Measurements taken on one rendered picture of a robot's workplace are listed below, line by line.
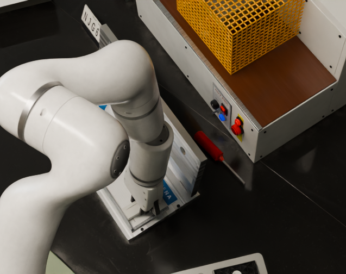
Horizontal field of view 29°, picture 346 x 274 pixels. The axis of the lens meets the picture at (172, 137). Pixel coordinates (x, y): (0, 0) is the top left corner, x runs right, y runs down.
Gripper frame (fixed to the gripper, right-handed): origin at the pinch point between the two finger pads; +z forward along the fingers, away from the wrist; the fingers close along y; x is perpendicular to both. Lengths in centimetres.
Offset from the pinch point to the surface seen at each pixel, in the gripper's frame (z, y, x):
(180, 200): 1.1, 4.0, 8.8
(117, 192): 3.4, -6.5, -2.6
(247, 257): 1.0, 24.7, 14.2
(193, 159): -13.7, 2.0, 11.4
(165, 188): 1.3, -0.4, 7.6
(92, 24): -2, -52, 16
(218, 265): 2.4, 22.3, 7.7
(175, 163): -6.4, -2.0, 10.4
